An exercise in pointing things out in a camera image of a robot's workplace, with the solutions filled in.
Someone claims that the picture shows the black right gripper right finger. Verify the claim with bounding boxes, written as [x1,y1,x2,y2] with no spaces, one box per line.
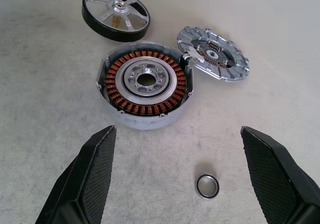
[240,125,320,224]

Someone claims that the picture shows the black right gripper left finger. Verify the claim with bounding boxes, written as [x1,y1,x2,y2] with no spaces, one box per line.
[34,125,118,224]

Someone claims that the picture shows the grey round tape roll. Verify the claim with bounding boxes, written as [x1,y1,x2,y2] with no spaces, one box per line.
[95,40,195,131]

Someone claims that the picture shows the black rotor ring silver spokes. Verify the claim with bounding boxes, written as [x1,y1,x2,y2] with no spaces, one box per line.
[81,0,151,43]

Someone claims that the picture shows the small metal bracket part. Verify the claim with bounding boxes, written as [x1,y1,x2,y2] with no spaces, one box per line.
[176,25,251,84]

